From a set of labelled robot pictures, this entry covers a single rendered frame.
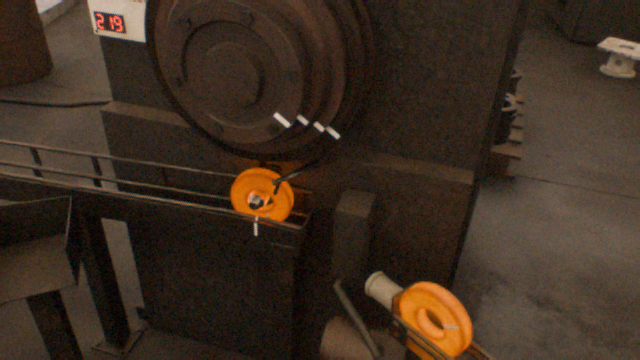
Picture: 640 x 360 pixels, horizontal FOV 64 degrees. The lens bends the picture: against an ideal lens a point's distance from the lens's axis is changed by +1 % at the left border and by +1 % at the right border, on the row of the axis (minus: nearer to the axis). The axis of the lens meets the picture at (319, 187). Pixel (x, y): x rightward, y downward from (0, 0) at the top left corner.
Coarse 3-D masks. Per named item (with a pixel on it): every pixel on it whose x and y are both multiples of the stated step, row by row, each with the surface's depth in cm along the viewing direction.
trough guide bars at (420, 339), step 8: (432, 312) 107; (400, 320) 106; (432, 320) 108; (440, 320) 106; (400, 328) 106; (408, 328) 104; (440, 328) 107; (400, 336) 107; (408, 336) 105; (416, 336) 104; (424, 336) 102; (424, 344) 103; (432, 344) 100; (472, 344) 100; (432, 352) 101; (440, 352) 99; (472, 352) 101; (480, 352) 99; (488, 352) 98
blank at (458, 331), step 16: (416, 288) 101; (432, 288) 99; (400, 304) 106; (416, 304) 103; (432, 304) 99; (448, 304) 97; (416, 320) 105; (448, 320) 97; (464, 320) 96; (432, 336) 103; (448, 336) 99; (464, 336) 96; (448, 352) 101
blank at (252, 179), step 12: (252, 168) 123; (264, 168) 122; (240, 180) 122; (252, 180) 121; (264, 180) 120; (240, 192) 124; (288, 192) 122; (240, 204) 126; (276, 204) 124; (288, 204) 123; (264, 216) 127; (276, 216) 126
